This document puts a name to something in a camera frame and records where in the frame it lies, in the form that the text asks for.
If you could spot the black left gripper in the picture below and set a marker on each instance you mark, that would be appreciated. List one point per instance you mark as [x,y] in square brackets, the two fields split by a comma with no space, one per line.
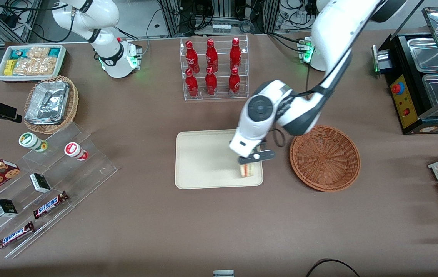
[263,146]

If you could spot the triangle sandwich wedge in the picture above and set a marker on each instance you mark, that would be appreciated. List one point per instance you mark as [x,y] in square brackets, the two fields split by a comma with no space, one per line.
[246,170]

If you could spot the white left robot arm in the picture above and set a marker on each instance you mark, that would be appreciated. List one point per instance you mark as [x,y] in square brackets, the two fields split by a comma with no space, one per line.
[334,34]

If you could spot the beige rectangular serving tray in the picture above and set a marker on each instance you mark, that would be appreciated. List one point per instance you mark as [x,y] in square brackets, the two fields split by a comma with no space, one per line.
[203,159]

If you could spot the brown round wicker basket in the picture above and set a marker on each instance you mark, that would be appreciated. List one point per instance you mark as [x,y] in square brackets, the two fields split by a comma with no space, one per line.
[324,159]

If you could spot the light oval wicker basket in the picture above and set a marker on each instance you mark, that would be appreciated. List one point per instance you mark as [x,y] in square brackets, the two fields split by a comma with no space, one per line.
[72,104]

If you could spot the red cola bottle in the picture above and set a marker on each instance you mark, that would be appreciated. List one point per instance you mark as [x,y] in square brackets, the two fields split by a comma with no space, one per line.
[192,85]
[235,54]
[210,84]
[211,55]
[234,84]
[192,55]

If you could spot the clear acrylic bottle rack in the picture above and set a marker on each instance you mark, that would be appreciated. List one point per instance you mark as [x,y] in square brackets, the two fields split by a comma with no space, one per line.
[218,82]

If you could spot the grey box at table edge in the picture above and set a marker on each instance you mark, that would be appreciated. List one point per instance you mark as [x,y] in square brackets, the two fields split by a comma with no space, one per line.
[223,273]

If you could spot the clear acrylic stepped display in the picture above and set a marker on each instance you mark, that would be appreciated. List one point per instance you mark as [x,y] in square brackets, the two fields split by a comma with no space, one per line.
[88,169]

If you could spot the black hot dog machine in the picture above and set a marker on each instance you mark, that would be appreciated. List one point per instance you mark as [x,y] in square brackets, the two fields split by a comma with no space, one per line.
[405,98]

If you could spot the red lid white cup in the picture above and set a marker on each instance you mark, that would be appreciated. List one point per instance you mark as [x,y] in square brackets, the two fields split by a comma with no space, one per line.
[73,150]

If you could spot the snickers chocolate bar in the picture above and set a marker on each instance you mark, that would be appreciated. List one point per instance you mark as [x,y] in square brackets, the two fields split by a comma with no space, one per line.
[49,205]
[14,236]

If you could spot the silver foil containers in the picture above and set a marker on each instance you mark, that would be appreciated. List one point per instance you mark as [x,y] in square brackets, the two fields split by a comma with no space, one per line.
[47,102]

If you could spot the small black box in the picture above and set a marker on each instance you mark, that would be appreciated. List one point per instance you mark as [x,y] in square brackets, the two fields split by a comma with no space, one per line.
[40,182]
[5,207]

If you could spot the green lid white cup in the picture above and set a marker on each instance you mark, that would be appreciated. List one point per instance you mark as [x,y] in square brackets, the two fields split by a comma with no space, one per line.
[29,140]

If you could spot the clear bag of crackers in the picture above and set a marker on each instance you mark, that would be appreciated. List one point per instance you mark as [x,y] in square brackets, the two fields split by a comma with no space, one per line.
[36,66]

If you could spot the teal snack pack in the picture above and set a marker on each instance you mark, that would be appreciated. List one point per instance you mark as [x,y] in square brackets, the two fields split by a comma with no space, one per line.
[18,54]

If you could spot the yellow snack pack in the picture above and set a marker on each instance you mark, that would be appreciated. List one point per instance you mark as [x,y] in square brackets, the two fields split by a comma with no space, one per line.
[9,67]

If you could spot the white rectangular snack bin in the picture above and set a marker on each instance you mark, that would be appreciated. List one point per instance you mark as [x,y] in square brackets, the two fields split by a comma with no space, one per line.
[1,77]

